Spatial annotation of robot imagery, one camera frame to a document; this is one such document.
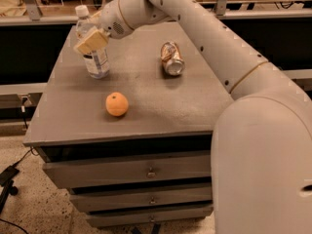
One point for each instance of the grey metal railing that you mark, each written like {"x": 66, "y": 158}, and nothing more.
{"x": 48, "y": 17}

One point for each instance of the grey drawer cabinet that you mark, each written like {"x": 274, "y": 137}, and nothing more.
{"x": 134, "y": 146}

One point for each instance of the clear plastic water bottle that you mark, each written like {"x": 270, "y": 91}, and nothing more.
{"x": 96, "y": 61}

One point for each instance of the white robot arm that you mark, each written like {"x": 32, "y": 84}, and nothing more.
{"x": 261, "y": 155}

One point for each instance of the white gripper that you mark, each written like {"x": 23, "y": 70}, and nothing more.
{"x": 112, "y": 20}

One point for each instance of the grey middle drawer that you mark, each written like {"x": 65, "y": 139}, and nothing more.
{"x": 144, "y": 197}

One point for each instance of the grey bottom drawer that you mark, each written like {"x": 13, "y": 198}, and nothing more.
{"x": 153, "y": 215}

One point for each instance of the black power adapter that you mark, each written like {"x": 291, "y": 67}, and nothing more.
{"x": 7, "y": 175}

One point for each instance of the grey drawer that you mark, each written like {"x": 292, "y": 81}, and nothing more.
{"x": 153, "y": 215}
{"x": 144, "y": 197}
{"x": 129, "y": 169}

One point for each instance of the grey top drawer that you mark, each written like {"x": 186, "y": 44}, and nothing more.
{"x": 129, "y": 169}

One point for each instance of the orange fruit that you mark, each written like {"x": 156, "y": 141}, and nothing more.
{"x": 116, "y": 104}

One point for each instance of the orange soda can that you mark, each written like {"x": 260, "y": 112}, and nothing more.
{"x": 173, "y": 63}

